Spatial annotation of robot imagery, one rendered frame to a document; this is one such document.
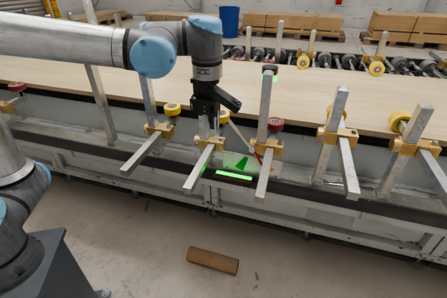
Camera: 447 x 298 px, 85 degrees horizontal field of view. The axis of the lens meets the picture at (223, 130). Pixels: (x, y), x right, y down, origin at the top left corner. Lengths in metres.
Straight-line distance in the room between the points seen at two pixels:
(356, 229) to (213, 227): 0.88
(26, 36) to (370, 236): 1.75
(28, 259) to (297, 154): 1.15
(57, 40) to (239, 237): 1.48
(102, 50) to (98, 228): 1.54
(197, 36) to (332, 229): 1.38
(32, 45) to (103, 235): 1.48
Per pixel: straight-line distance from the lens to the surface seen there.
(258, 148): 1.02
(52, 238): 1.22
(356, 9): 8.12
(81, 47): 0.60
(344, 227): 1.73
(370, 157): 1.33
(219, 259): 1.58
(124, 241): 1.85
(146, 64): 0.56
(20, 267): 1.13
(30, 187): 1.12
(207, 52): 0.69
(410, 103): 1.56
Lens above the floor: 1.46
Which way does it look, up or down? 33 degrees down
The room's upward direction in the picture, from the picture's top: straight up
